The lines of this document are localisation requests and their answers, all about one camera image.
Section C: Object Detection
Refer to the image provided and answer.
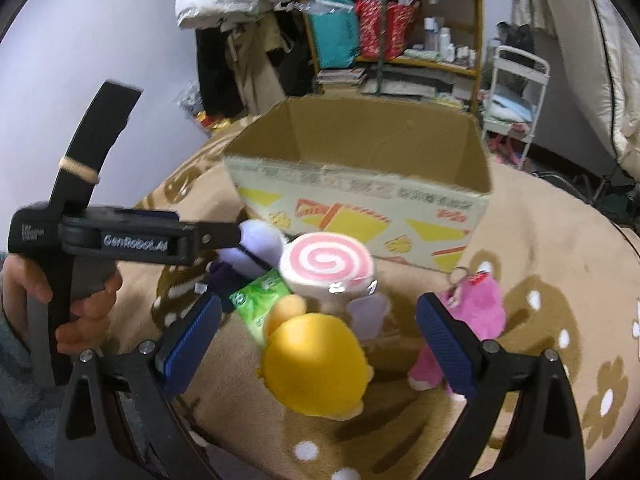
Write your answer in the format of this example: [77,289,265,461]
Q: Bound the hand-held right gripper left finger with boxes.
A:
[54,291,223,480]

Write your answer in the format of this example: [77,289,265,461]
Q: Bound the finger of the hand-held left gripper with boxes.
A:
[192,220,244,252]

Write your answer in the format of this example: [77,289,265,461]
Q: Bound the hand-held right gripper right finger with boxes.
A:
[416,292,587,480]

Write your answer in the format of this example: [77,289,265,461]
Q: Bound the purple and white plush toy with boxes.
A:
[207,219,288,316]

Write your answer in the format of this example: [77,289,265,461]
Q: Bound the pink plush toy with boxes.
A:
[407,267,507,403]

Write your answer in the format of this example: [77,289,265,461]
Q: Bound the green packet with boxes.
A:
[230,267,293,348]

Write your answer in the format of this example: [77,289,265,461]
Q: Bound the lavender plush toy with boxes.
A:
[347,292,392,342]

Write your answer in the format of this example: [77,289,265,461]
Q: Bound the pink swirl lollipop plush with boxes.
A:
[279,232,376,297]

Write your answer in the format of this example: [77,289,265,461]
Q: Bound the yellow plush toy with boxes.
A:
[257,294,376,421]

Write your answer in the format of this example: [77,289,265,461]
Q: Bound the printed cardboard box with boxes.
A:
[222,96,496,273]

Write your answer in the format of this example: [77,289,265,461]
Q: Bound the person's left hand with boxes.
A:
[1,254,123,358]

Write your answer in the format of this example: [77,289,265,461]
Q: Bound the pile of colourful packets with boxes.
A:
[177,82,237,137]

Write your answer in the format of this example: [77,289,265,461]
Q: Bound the black hanging coat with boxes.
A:
[194,10,315,117]

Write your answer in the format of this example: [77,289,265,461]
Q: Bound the beige hanging coat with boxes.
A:
[225,25,282,117]

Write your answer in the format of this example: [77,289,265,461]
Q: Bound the stack of books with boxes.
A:
[315,66,369,87]

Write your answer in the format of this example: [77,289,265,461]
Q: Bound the teal bag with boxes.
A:
[306,0,362,70]

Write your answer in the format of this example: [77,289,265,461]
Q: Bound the white metal cart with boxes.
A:
[479,45,551,171]

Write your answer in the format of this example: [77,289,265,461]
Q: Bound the red patterned bag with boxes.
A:
[355,0,387,59]
[382,2,419,61]

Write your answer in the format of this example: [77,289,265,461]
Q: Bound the group of white bottles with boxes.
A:
[422,16,479,66]

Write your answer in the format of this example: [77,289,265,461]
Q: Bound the black bag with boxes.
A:
[496,22,537,59]

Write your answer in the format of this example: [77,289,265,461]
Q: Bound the wooden shelf unit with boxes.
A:
[290,0,485,111]

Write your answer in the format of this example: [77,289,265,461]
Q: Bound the green hanging strap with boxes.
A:
[379,0,390,97]

